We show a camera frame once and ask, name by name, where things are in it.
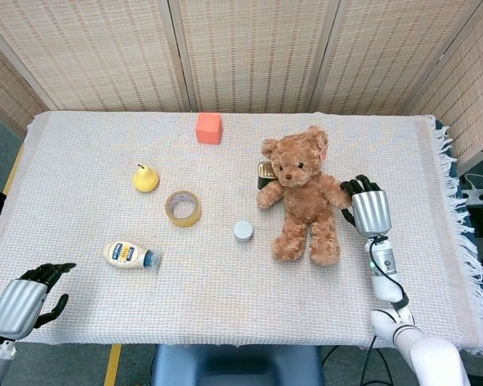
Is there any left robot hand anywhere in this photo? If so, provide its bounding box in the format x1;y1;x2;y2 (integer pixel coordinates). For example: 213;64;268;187
0;262;77;341

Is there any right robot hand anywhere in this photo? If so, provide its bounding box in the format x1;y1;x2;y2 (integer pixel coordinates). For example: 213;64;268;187
339;174;392;238

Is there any brown teddy bear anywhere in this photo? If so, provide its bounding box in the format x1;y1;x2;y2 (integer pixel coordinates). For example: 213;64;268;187
256;125;356;268

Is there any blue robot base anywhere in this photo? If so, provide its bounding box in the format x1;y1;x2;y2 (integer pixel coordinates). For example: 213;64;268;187
151;343;325;386

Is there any dark gold tin can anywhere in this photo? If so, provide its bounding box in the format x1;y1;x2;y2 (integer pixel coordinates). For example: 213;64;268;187
256;160;278;191

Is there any mayonnaise squeeze bottle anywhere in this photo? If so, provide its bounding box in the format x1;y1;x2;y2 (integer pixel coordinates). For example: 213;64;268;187
102;240;163;272

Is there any small grey cylinder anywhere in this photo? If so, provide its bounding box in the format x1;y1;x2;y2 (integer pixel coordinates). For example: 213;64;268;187
233;220;254;244

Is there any white woven tablecloth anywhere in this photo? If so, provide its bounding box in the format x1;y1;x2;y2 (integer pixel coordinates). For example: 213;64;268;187
0;110;483;354

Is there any orange foam cube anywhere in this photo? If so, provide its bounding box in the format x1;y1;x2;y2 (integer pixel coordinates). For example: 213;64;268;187
196;112;224;145

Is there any yellow toy pear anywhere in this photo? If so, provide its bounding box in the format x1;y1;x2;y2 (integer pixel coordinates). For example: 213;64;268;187
133;162;160;194

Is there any yellowish packing tape roll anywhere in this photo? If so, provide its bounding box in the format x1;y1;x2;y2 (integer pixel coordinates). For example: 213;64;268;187
164;190;203;229

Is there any woven folding screen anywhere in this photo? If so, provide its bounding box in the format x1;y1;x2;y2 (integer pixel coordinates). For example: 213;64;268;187
0;0;483;166

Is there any white device with cables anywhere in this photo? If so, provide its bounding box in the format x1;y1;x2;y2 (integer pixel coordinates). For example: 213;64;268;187
462;172;483;207

